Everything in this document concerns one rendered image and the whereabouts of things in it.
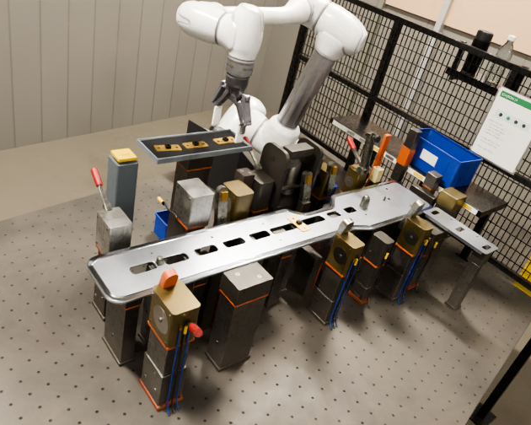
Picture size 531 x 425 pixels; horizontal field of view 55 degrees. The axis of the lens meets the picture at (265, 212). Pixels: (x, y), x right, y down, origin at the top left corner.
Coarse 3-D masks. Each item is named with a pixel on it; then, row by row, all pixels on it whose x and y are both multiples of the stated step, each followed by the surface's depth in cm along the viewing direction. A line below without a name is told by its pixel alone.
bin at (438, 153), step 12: (432, 132) 237; (420, 144) 225; (432, 144) 220; (444, 144) 233; (456, 144) 228; (420, 156) 226; (432, 156) 221; (444, 156) 216; (456, 156) 229; (468, 156) 224; (420, 168) 227; (432, 168) 222; (444, 168) 217; (456, 168) 212; (468, 168) 216; (444, 180) 218; (456, 180) 216; (468, 180) 222
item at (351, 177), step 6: (348, 168) 209; (354, 168) 208; (348, 174) 209; (354, 174) 207; (348, 180) 210; (354, 180) 208; (360, 180) 208; (342, 186) 213; (348, 186) 211; (354, 186) 208; (360, 186) 210; (348, 210) 217
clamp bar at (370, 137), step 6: (372, 132) 200; (366, 138) 200; (372, 138) 199; (378, 138) 198; (366, 144) 201; (372, 144) 202; (366, 150) 201; (372, 150) 203; (366, 156) 202; (366, 162) 205; (366, 168) 206; (366, 174) 207
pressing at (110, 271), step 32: (352, 192) 201; (384, 192) 207; (224, 224) 162; (256, 224) 167; (320, 224) 176; (384, 224) 186; (96, 256) 136; (128, 256) 140; (192, 256) 146; (224, 256) 149; (256, 256) 153; (128, 288) 130
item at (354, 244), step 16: (336, 240) 165; (352, 240) 163; (336, 256) 166; (352, 256) 162; (336, 272) 168; (352, 272) 168; (320, 288) 176; (336, 288) 170; (320, 304) 177; (336, 304) 176; (320, 320) 178
